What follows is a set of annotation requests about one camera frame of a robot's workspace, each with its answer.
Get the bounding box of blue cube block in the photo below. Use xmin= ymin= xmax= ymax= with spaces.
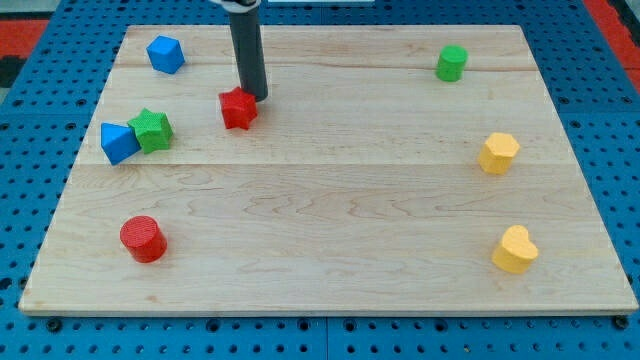
xmin=146 ymin=35 xmax=185 ymax=74

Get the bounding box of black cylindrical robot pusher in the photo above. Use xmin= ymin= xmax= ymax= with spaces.
xmin=226 ymin=0 xmax=268 ymax=102

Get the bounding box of blue triangle block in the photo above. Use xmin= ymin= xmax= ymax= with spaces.
xmin=100 ymin=123 xmax=141 ymax=165

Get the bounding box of green star block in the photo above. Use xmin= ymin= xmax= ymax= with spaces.
xmin=127 ymin=108 xmax=173 ymax=154

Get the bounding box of wooden board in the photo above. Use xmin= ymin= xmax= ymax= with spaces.
xmin=19 ymin=25 xmax=638 ymax=317

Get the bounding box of yellow hexagon block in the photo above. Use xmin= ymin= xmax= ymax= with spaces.
xmin=477 ymin=132 xmax=520 ymax=175

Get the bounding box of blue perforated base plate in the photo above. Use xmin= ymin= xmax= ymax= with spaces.
xmin=1 ymin=0 xmax=639 ymax=359

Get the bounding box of green cylinder block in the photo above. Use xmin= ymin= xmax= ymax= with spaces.
xmin=436 ymin=44 xmax=468 ymax=82

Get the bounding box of red star block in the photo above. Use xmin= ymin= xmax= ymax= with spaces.
xmin=218 ymin=87 xmax=258 ymax=130

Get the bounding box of yellow heart block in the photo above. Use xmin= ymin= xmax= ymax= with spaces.
xmin=491 ymin=225 xmax=539 ymax=274

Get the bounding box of red cylinder block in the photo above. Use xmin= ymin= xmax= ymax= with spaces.
xmin=119 ymin=215 xmax=167 ymax=263

